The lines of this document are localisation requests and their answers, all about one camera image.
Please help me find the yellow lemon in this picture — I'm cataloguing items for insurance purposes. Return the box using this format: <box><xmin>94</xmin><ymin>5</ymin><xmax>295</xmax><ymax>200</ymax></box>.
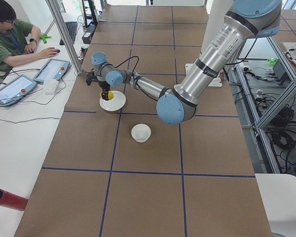
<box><xmin>108</xmin><ymin>91</ymin><xmax>114</xmax><ymax>101</ymax></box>

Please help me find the teach pendant near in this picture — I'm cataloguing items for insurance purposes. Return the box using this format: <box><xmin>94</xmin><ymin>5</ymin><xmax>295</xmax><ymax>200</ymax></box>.
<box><xmin>0</xmin><ymin>75</ymin><xmax>37</xmax><ymax>106</ymax></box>

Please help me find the black box device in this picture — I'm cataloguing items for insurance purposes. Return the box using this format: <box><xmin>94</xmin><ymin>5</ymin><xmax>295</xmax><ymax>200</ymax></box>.
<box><xmin>82</xmin><ymin>24</ymin><xmax>96</xmax><ymax>44</ymax></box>

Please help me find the black keyboard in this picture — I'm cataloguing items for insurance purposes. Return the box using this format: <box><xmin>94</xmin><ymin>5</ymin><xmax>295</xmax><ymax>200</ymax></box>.
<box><xmin>65</xmin><ymin>21</ymin><xmax>78</xmax><ymax>44</ymax></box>

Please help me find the green clamp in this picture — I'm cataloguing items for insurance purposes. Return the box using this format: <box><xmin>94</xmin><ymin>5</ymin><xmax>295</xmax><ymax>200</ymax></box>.
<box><xmin>40</xmin><ymin>33</ymin><xmax>52</xmax><ymax>44</ymax></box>

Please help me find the teach pendant far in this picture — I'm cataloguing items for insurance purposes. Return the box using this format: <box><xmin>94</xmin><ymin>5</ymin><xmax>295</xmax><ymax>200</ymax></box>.
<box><xmin>33</xmin><ymin>59</ymin><xmax>71</xmax><ymax>83</ymax></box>

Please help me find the white plate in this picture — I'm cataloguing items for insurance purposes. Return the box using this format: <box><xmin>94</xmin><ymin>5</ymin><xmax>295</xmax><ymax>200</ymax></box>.
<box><xmin>99</xmin><ymin>90</ymin><xmax>126</xmax><ymax>112</ymax></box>

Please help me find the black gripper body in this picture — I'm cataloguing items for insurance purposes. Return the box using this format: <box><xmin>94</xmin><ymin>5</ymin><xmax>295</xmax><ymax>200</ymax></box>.
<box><xmin>98</xmin><ymin>81</ymin><xmax>111</xmax><ymax>93</ymax></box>

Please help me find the white bowl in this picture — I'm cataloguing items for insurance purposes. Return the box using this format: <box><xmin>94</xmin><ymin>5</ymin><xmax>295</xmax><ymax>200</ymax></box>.
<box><xmin>131</xmin><ymin>123</ymin><xmax>151</xmax><ymax>143</ymax></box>

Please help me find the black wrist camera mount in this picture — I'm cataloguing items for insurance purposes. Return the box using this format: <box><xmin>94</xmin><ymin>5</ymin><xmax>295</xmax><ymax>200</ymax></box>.
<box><xmin>86</xmin><ymin>72</ymin><xmax>98</xmax><ymax>86</ymax></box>

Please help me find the teach pendant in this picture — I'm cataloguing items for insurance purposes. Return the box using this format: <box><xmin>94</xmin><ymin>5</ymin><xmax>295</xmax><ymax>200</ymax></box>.
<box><xmin>0</xmin><ymin>75</ymin><xmax>37</xmax><ymax>106</ymax></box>
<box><xmin>33</xmin><ymin>59</ymin><xmax>71</xmax><ymax>83</ymax></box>

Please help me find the aluminium frame post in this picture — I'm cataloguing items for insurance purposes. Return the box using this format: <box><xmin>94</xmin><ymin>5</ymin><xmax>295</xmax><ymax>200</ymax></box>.
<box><xmin>46</xmin><ymin>0</ymin><xmax>82</xmax><ymax>75</ymax></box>

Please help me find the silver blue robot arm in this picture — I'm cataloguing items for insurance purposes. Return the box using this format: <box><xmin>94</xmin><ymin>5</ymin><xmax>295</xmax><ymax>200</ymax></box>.
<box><xmin>91</xmin><ymin>0</ymin><xmax>282</xmax><ymax>124</ymax></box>

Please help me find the person in green shirt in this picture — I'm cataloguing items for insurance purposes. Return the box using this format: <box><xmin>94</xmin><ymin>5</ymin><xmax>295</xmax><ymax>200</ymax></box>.
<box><xmin>0</xmin><ymin>0</ymin><xmax>56</xmax><ymax>74</ymax></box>

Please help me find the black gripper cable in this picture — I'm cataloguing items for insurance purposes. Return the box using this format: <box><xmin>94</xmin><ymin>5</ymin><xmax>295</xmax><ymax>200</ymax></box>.
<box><xmin>113</xmin><ymin>56</ymin><xmax>140</xmax><ymax>82</ymax></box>

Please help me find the red cylinder tube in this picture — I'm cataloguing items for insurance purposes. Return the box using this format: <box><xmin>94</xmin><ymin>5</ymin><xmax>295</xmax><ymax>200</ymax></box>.
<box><xmin>0</xmin><ymin>189</ymin><xmax>28</xmax><ymax>211</ymax></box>

